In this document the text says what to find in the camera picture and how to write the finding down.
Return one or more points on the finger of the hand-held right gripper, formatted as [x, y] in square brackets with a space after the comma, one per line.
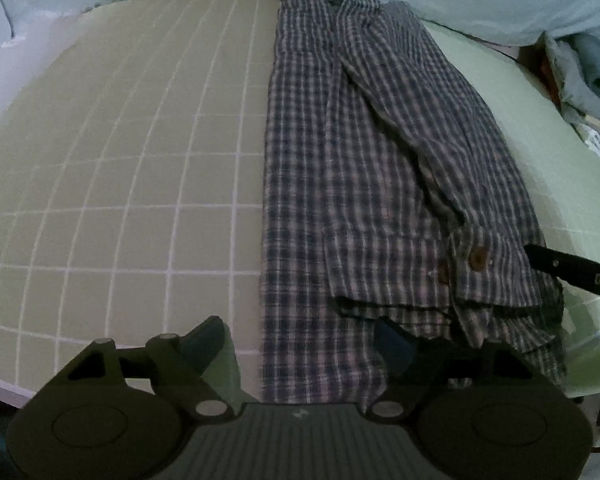
[575, 272]

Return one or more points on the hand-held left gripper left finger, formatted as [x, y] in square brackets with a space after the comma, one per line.
[210, 345]

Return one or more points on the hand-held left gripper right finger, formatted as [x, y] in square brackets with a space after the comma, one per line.
[395, 352]

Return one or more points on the blue plaid shirt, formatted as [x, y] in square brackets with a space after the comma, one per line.
[360, 185]

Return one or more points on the pile of pale clothes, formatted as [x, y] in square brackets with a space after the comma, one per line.
[580, 75]

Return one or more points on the light green bed sheet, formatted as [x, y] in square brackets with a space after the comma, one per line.
[555, 185]

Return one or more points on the green grid pattern mat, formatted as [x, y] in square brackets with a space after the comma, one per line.
[130, 160]

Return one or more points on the white backdrop sheet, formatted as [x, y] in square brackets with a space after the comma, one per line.
[15, 80]

